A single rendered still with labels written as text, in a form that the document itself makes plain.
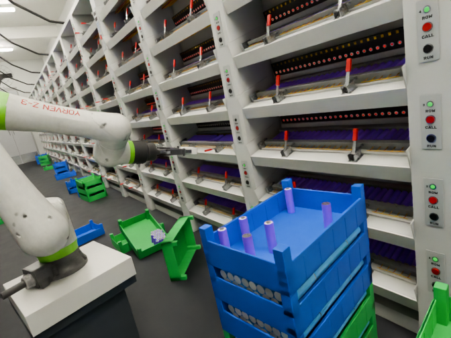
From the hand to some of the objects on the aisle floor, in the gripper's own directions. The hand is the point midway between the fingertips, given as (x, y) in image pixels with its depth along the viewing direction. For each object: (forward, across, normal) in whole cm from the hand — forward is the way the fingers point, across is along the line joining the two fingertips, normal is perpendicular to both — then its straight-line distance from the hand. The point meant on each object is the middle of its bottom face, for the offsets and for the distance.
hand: (188, 150), depth 135 cm
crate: (-26, -110, -72) cm, 135 cm away
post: (+37, +24, -50) cm, 67 cm away
